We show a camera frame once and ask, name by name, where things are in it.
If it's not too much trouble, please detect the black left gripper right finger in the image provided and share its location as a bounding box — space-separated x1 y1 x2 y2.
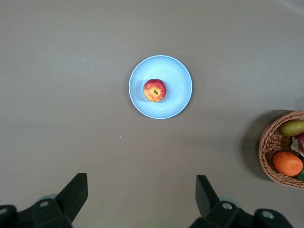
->
189 175 294 228

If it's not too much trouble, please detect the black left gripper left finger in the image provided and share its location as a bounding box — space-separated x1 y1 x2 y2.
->
0 172 89 228

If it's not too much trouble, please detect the red apple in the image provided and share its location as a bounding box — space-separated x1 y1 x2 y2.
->
142 78 167 103

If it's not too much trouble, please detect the brown wicker basket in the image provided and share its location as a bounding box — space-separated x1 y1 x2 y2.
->
258 110 304 190

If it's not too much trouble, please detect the orange fruit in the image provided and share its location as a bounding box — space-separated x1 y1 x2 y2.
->
272 151 304 177

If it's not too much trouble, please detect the pink dragon fruit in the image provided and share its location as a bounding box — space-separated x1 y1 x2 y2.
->
290 132 304 159

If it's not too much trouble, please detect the olive brown kiwi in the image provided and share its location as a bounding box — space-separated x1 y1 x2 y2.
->
278 119 304 137

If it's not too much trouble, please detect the blue plate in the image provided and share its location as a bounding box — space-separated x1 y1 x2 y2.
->
128 55 193 120

